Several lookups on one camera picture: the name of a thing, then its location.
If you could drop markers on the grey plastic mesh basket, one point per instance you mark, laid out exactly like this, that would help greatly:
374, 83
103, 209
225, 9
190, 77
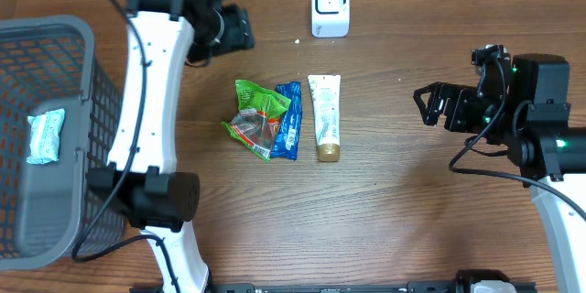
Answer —
48, 64

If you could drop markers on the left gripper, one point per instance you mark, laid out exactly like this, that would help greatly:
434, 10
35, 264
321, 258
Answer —
239, 34

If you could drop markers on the white barcode scanner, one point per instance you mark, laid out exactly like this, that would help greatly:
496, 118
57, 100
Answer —
330, 18

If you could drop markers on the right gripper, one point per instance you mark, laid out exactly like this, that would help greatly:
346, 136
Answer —
457, 97

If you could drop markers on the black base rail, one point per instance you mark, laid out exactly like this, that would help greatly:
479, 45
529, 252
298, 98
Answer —
471, 280

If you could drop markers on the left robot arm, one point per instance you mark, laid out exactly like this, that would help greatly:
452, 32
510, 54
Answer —
141, 180

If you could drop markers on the light teal tissue pack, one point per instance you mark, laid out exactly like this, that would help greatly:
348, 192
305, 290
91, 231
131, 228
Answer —
44, 141

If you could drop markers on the white tube gold cap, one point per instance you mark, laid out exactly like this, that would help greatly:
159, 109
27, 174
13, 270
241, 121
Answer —
325, 94

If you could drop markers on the blue snack wrapper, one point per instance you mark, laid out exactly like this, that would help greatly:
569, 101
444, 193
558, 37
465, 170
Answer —
286, 145

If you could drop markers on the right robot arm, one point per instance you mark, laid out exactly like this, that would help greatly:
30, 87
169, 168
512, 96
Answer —
520, 105

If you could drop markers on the green snack bag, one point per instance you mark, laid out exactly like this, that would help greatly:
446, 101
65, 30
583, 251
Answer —
258, 119

